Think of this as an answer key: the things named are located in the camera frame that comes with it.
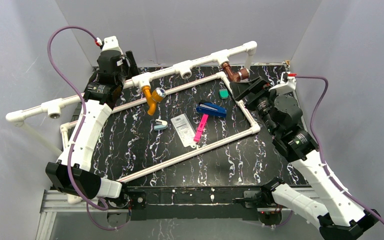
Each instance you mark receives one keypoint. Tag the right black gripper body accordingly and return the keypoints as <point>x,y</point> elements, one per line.
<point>260,88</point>

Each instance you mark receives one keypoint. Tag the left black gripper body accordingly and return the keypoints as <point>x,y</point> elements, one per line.
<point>130,68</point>

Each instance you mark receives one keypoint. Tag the brown plastic faucet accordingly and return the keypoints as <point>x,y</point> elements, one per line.
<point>237,76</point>

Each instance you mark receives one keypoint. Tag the white PVC pipe frame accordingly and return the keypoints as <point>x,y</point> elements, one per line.
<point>238,57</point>

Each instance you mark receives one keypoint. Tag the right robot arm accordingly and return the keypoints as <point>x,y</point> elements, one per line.
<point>334,214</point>

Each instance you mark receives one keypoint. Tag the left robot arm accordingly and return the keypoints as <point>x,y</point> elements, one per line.
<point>71,173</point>

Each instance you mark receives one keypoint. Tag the teal green eraser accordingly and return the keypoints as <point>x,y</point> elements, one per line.
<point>224,94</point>

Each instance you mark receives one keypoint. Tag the orange plastic faucet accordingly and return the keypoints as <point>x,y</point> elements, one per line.
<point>153,97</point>

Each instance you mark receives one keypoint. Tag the blue stapler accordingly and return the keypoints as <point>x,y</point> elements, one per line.
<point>209,108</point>

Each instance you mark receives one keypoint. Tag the pink plastic clip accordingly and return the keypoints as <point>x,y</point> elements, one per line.
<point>200,128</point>

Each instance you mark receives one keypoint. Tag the small white teal clip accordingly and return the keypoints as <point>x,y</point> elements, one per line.
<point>160,125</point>

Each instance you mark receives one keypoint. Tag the white barcode label tag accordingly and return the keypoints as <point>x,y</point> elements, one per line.
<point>184,130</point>

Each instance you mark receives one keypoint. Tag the black front base bar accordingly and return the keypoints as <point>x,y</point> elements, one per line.
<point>196,202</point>

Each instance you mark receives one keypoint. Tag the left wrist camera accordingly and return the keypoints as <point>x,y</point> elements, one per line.
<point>108,44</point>

